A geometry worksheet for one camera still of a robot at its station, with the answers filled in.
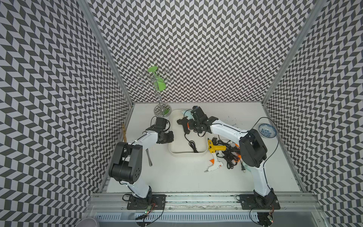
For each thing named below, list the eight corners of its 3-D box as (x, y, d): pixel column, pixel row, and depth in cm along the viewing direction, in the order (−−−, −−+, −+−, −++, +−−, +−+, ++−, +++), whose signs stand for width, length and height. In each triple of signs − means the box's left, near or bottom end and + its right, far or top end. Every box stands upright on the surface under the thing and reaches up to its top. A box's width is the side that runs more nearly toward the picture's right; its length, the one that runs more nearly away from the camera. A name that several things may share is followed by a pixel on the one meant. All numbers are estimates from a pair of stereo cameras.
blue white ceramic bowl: (258, 139, 99) (262, 135, 94) (254, 128, 105) (257, 123, 101) (275, 139, 99) (279, 135, 94) (269, 128, 105) (273, 123, 101)
